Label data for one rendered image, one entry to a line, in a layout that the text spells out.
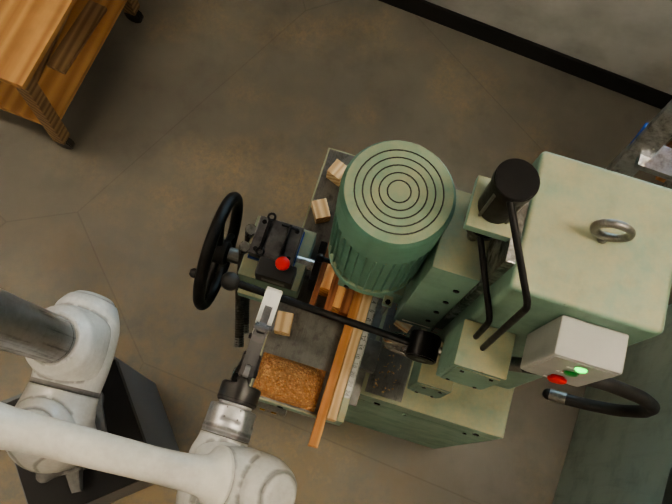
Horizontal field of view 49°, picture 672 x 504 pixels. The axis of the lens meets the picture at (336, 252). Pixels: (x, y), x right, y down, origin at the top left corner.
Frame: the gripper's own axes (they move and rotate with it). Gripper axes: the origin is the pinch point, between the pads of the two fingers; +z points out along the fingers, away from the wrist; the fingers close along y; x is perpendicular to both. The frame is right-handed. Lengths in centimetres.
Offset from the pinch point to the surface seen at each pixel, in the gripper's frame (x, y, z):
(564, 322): -40, 41, 2
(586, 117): -91, -103, 127
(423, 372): -32.0, 0.6, -3.7
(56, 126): 87, -100, 53
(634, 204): -45, 46, 21
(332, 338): -15.2, -18.9, 0.5
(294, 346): -7.9, -19.5, -3.7
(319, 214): -4.0, -16.5, 25.5
